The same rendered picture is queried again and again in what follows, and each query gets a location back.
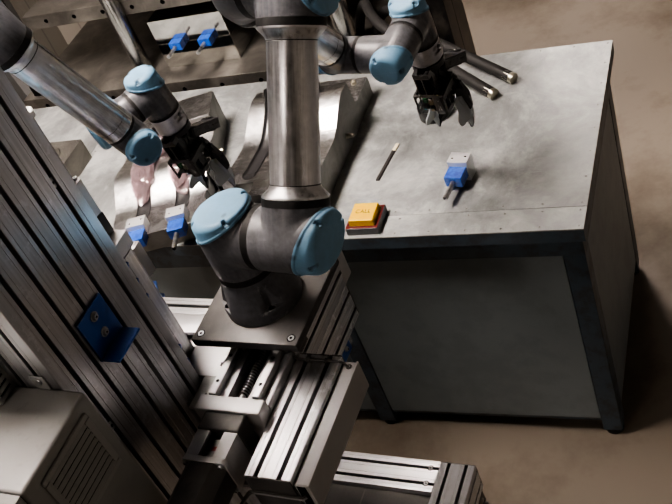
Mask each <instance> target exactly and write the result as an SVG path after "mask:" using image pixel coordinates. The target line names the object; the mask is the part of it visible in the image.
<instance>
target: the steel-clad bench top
mask: <svg viewBox="0 0 672 504"><path fill-rule="evenodd" d="M612 44H613V40H608V41H599V42H591V43H583V44H574V45H566V46H558V47H549V48H541V49H532V50H524V51H516V52H507V53H499V54H490V55H482V56H480V57H483V58H485V59H487V60H489V61H491V62H493V63H496V64H498V65H500V66H502V67H504V68H506V69H508V70H511V71H513V72H515V73H517V75H518V77H517V80H516V82H515V83H513V84H510V83H508V82H506V81H504V80H502V79H500V78H498V77H496V76H493V75H491V74H489V73H487V72H485V71H483V70H481V69H479V68H477V67H474V66H472V65H470V64H468V63H466V62H464V63H462V64H461V65H457V66H459V67H460V68H462V69H464V70H465V71H467V72H469V73H471V74H472V75H474V76H476V77H477V78H479V79H481V80H482V81H484V82H486V83H487V84H489V85H491V86H493V87H494V88H496V89H497V90H498V95H497V97H496V98H495V99H493V100H491V99H489V98H488V97H486V96H484V95H483V94H481V93H479V92H478V91H476V90H474V89H473V88H471V87H469V86H468V85H466V84H464V83H463V84H464V85H465V86H466V87H467V88H468V89H469V91H470V93H471V97H472V101H473V107H474V114H475V122H474V126H473V127H471V126H470V124H469V123H468V122H467V123H466V124H465V125H464V126H461V125H460V124H459V122H458V110H457V109H456V107H455V105H454V107H453V109H452V110H451V112H450V114H449V116H448V117H447V118H446V119H444V120H443V121H442V124H441V126H438V125H437V124H436V123H435V124H429V125H428V126H427V125H426V124H425V123H423V122H421V120H420V118H419V115H418V112H417V105H416V103H415V101H414V98H413V95H414V93H415V91H416V89H417V88H416V85H415V83H414V80H413V78H412V73H413V71H414V70H413V68H412V67H411V69H410V71H409V72H408V73H407V75H406V76H405V78H404V79H403V81H401V82H400V83H398V84H396V85H386V84H385V83H383V82H382V83H380V82H379V81H377V80H376V79H375V78H374V77H373V76H372V75H371V74H337V75H327V74H323V75H319V81H320V82H325V81H334V80H342V79H351V78H360V77H367V78H368V81H369V84H370V87H371V89H372V92H373V97H372V99H371V101H370V104H369V106H368V109H367V111H366V113H365V116H364V118H363V121H362V123H361V126H360V128H359V130H358V133H357V135H356V138H355V140H354V142H353V145H352V147H351V150H350V152H349V154H348V157H347V159H346V162H345V164H344V167H343V169H342V171H341V174H340V176H339V179H338V181H337V183H336V186H335V188H334V191H333V193H332V195H331V198H330V206H331V207H334V208H335V209H337V210H339V211H340V212H341V214H342V218H343V219H344V223H345V229H346V226H347V223H348V220H349V217H350V215H351V212H352V210H353V207H354V205H355V204H361V203H379V205H384V204H385V205H386V208H387V214H386V217H385V219H384V222H383V225H382V228H381V231H380V234H368V235H347V233H346V230H345V237H344V240H353V239H378V238H403V237H427V236H452V235H476V234H501V233H525V232H550V231H574V230H584V226H585V220H586V213H587V207H588V200H589V194H590V187H591V181H592V174H593V168H594V161H595V155H596V148H597V142H598V135H599V129H600V122H601V116H602V109H603V103H604V96H605V90H606V83H607V77H608V70H609V64H610V57H611V51H612ZM264 89H267V81H264V82H256V83H247V84H239V85H231V86H222V87H214V88H206V89H197V90H189V91H180V92H172V94H173V95H174V97H175V98H176V100H177V101H180V100H183V99H186V98H190V97H193V96H197V95H200V94H203V93H207V92H210V91H213V92H214V95H215V97H216V99H217V101H218V103H219V105H220V107H221V109H222V111H223V113H224V115H225V117H226V119H227V121H228V122H227V130H226V137H225V145H224V152H223V154H224V155H225V157H226V158H227V160H228V162H229V164H230V167H232V165H233V164H234V162H235V160H236V159H237V157H238V155H239V154H240V152H241V150H242V148H243V145H244V140H245V135H246V128H247V120H248V113H249V108H250V105H251V102H252V100H253V98H254V97H255V96H256V94H257V93H261V92H264V91H263V90H264ZM33 110H34V112H35V114H36V116H35V117H34V118H35V120H36V121H37V123H38V125H39V126H40V128H41V129H42V131H43V132H44V134H45V136H46V137H47V139H48V140H49V142H58V141H68V140H78V139H81V140H82V141H83V143H84V145H85V146H86V148H87V150H88V151H89V153H90V154H91V156H92V158H91V160H90V161H89V163H88V164H87V166H86V167H85V169H84V170H83V172H82V173H81V175H80V176H79V177H80V179H81V180H82V182H83V184H84V185H85V187H86V188H87V190H88V191H89V193H90V195H91V196H92V198H93V199H94V201H95V203H96V204H97V206H98V207H99V209H100V210H101V212H103V213H104V215H105V216H106V218H107V219H108V221H109V223H110V224H111V226H112V227H113V224H114V220H115V215H116V208H115V195H114V181H115V177H116V175H117V173H118V171H119V170H120V169H121V167H122V166H123V165H124V163H125V161H126V158H127V157H126V156H125V155H124V154H122V153H121V152H120V151H118V150H117V149H115V148H114V147H111V148H110V149H108V150H104V149H103V148H102V147H101V146H100V145H99V144H98V143H97V142H96V141H95V139H94V138H93V137H92V136H91V134H90V133H89V132H88V130H87V129H86V126H84V125H83V124H81V123H80V122H79V121H77V120H76V119H74V118H73V117H72V116H70V115H69V114H68V113H66V112H65V111H63V110H62V109H61V108H59V107H58V106H55V107H46V108H38V109H33ZM396 143H399V146H398V148H397V150H396V151H395V153H394V155H393V157H392V159H391V160H390V162H389V164H388V166H387V168H386V169H385V171H384V173H383V175H382V177H381V178H380V180H379V181H376V178H377V176H378V174H379V173H380V171H381V169H382V167H383V165H384V164H385V162H386V160H387V158H388V156H389V155H390V153H391V151H392V149H393V147H394V146H395V144H396ZM451 152H463V153H471V154H472V157H473V161H474V164H475V168H476V172H475V174H474V176H473V178H472V180H466V182H465V184H464V186H463V187H454V188H453V190H452V192H451V194H450V196H449V198H448V200H446V201H445V200H443V196H444V194H445V192H446V190H447V188H448V187H447V186H446V184H445V181H444V176H445V174H446V172H447V170H448V166H447V163H446V162H447V160H448V158H449V156H450V154H451Z"/></svg>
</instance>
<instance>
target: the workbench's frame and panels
mask: <svg viewBox="0 0 672 504"><path fill-rule="evenodd" d="M613 58H614V46H613V44H612V51H611V57H610V64H609V70H608V77H607V83H606V90H605V96H604V103H603V109H602V116H601V122H600V129H599V135H598V142H597V148H596V155H595V161H594V168H593V174H592V181H591V187H590V194H589V200H588V207H587V213H586V220H585V226H584V230H574V231H550V232H525V233H501V234H476V235H452V236H427V237H403V238H378V239H353V240H344V243H343V247H342V252H343V254H344V257H345V259H346V261H347V264H348V266H349V268H350V270H351V274H350V276H349V278H348V281H347V283H346V285H347V287H348V289H349V291H350V293H351V296H352V298H353V300H354V302H355V305H356V307H357V309H358V311H359V316H358V318H357V321H356V323H355V325H354V328H353V330H352V333H351V337H352V339H353V342H352V344H351V346H352V349H351V352H350V354H349V357H348V359H347V362H355V363H356V362H357V361H358V362H359V364H360V366H361V368H362V370H363V373H364V375H365V377H366V379H367V381H368V383H369V387H368V390H367V392H366V395H365V398H364V400H363V403H362V405H361V408H360V411H377V413H378V415H379V417H380V419H381V420H385V422H386V423H388V424H394V423H396V422H397V421H398V420H399V419H400V414H399V412H403V413H429V414H455V415H480V416H506V417H531V418H557V419H583V420H602V424H603V428H604V429H605V430H607V431H608V432H609V433H611V434H618V433H621V432H622V431H623V430H624V411H623V406H622V393H623V383H624V373H625V363H626V353H627V343H628V333H629V323H630V313H631V303H632V293H633V283H634V275H636V274H638V273H639V255H638V249H637V243H636V237H635V231H634V224H633V218H632V212H631V206H630V200H629V194H628V188H627V182H626V176H625V170H624V164H623V157H622V151H621V145H620V139H619V133H618V127H617V121H616V115H615V109H614V103H613V97H612V91H611V84H610V78H611V72H612V65H613ZM171 248H172V247H163V248H159V249H156V250H152V251H148V252H146V253H147V255H148V256H149V258H150V260H151V261H152V263H153V264H154V266H155V268H156V269H155V271H154V273H153V274H152V276H151V280H152V281H157V285H158V290H159V292H160V293H164V294H165V297H171V298H199V299H214V297H215V295H216V294H217V292H218V290H219V288H220V286H221V282H220V280H219V279H218V277H217V275H216V273H215V272H214V270H213V268H212V266H211V265H210V263H209V261H208V259H207V258H206V256H205V254H204V252H203V250H202V249H201V247H200V246H181V247H177V248H176V250H172V249H171Z"/></svg>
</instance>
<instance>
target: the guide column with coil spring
mask: <svg viewBox="0 0 672 504"><path fill-rule="evenodd" d="M99 2H100V4H101V6H102V8H103V9H104V11H105V13H106V15H107V17H108V19H109V21H110V23H111V24H112V26H113V28H114V30H115V32H116V34H117V36H118V37H119V39H120V41H121V43H122V45H123V47H124V49H125V50H126V52H127V54H128V56H129V58H130V60H131V62H132V64H133V65H134V67H135V68H136V67H138V66H141V65H150V66H152V64H151V62H150V60H149V58H148V56H147V54H146V52H145V50H144V48H143V46H142V44H141V43H140V41H139V39H138V37H137V35H136V33H135V31H134V29H133V27H132V25H131V23H130V21H129V20H128V18H127V16H126V14H125V12H124V10H123V8H122V6H121V4H120V2H119V0H99ZM152 67H153V66H152Z"/></svg>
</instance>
